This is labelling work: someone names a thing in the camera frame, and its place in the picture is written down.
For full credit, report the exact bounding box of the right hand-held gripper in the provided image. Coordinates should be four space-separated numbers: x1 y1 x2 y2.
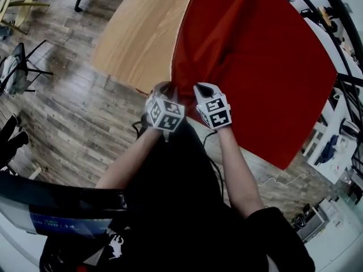
193 83 233 131

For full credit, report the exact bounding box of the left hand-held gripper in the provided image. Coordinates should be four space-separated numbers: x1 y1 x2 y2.
143 81 186 143

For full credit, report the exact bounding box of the red cloth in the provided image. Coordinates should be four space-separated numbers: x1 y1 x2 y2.
170 0 338 171

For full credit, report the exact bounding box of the person's left forearm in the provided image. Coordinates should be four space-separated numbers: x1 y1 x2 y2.
95 127 162 190

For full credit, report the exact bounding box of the person's right forearm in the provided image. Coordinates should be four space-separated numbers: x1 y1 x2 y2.
217 126 266 219

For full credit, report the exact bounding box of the person's black shirt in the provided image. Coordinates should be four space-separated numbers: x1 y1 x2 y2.
39 120 315 272

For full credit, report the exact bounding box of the white table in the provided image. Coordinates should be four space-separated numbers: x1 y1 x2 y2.
302 95 363 184

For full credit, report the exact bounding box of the navy blue cloth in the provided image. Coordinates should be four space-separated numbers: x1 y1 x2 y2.
320 134 341 165

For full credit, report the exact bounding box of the silver electric kettle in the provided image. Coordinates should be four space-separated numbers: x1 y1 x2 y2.
339 118 361 141

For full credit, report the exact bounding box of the black folding chair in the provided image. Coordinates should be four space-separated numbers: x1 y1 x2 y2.
0 40 54 96

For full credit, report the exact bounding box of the round yellow table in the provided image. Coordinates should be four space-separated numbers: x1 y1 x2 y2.
0 0 50 36

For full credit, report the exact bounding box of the black monitor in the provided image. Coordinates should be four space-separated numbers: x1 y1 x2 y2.
0 170 128 237

